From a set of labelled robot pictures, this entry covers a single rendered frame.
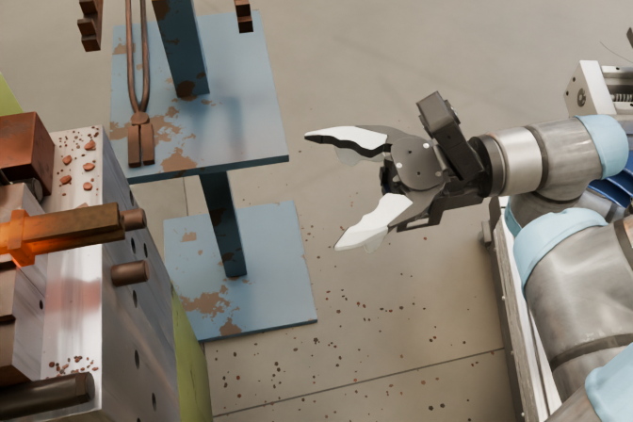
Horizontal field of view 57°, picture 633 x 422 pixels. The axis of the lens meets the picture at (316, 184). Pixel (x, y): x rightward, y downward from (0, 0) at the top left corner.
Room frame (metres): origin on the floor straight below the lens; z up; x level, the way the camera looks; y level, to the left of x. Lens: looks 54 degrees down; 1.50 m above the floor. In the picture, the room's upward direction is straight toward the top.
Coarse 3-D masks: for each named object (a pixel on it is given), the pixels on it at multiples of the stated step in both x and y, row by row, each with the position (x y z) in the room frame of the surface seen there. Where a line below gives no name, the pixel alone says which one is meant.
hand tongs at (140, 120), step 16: (128, 0) 1.03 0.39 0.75; (144, 0) 1.03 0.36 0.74; (128, 16) 0.97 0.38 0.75; (144, 16) 0.97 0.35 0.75; (128, 32) 0.92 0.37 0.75; (144, 32) 0.92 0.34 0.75; (128, 48) 0.87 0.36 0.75; (144, 48) 0.87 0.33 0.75; (128, 64) 0.83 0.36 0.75; (144, 64) 0.83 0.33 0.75; (128, 80) 0.79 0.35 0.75; (144, 80) 0.79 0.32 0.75; (144, 96) 0.74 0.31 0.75; (144, 112) 0.71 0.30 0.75; (128, 128) 0.67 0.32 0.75; (144, 128) 0.67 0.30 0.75; (128, 144) 0.63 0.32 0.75; (144, 144) 0.63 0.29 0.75; (128, 160) 0.60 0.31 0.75; (144, 160) 0.60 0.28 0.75
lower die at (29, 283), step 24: (0, 192) 0.36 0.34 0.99; (24, 192) 0.36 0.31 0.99; (0, 216) 0.33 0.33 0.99; (0, 264) 0.27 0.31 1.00; (0, 288) 0.25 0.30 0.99; (24, 288) 0.26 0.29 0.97; (0, 312) 0.22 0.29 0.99; (24, 312) 0.23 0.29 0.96; (0, 336) 0.20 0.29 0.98; (24, 336) 0.21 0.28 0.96; (0, 360) 0.18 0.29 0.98; (24, 360) 0.19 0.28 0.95; (0, 384) 0.17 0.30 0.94
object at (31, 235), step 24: (24, 216) 0.32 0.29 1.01; (48, 216) 0.31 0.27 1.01; (72, 216) 0.31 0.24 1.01; (96, 216) 0.31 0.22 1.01; (120, 216) 0.32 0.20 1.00; (0, 240) 0.29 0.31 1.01; (24, 240) 0.29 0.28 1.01; (48, 240) 0.30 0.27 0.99; (72, 240) 0.30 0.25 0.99; (96, 240) 0.30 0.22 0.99; (24, 264) 0.28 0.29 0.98
